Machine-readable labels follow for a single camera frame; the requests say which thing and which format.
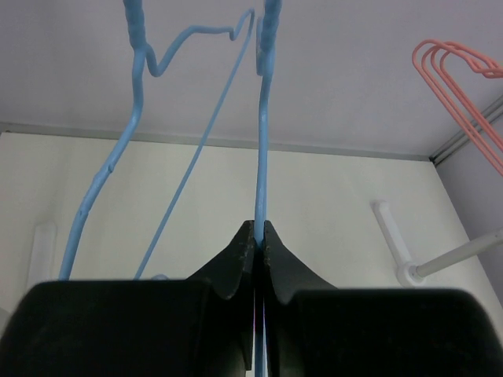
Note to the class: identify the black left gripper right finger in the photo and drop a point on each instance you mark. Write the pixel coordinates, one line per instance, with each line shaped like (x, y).
(316, 329)

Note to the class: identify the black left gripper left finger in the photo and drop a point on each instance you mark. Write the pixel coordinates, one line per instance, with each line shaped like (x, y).
(199, 326)

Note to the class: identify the blue wire hanger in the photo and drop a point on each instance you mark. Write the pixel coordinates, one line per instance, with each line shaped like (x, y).
(266, 33)
(145, 59)

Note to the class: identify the pink hung hanger one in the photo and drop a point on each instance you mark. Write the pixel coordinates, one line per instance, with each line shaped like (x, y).
(467, 78)

